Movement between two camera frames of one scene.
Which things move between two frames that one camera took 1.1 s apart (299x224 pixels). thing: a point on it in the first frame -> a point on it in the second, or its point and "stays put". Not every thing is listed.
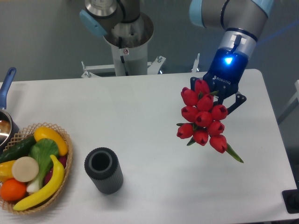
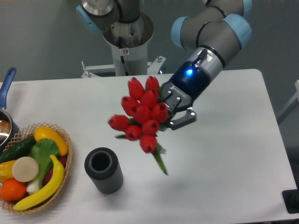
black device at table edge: [290, 198] stays put
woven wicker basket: [26, 133] stays put
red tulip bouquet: [202, 119] -> [144, 112]
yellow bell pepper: [46, 132] stays put
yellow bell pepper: [6, 170] stays put
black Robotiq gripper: [226, 70] -> [178, 94]
